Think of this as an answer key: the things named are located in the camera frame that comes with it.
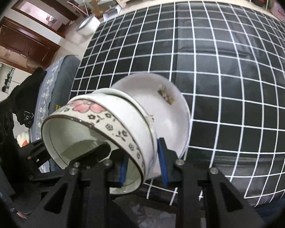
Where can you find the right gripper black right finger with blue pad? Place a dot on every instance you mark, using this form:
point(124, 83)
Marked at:
point(204, 193)

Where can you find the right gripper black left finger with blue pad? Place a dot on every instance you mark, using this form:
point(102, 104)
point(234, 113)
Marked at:
point(83, 199)

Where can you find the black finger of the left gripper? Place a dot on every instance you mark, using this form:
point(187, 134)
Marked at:
point(83, 162)
point(34, 154)

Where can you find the white floral ceramic bowl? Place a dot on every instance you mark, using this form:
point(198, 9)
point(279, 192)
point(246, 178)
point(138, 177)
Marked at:
point(88, 121)

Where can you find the white floral ceramic plate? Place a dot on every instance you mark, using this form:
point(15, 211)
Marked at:
point(145, 107)

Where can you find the grey patterned sofa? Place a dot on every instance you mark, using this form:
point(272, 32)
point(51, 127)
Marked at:
point(54, 91)

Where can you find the dark wooden door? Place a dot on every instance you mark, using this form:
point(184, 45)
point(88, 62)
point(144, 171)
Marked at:
point(23, 48)

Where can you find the silver round basin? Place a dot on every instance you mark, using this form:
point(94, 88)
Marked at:
point(88, 26)

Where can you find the black white grid tablecloth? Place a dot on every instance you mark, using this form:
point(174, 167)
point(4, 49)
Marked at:
point(228, 62)

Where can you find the pink shopping bag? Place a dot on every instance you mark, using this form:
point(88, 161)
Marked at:
point(278, 11)

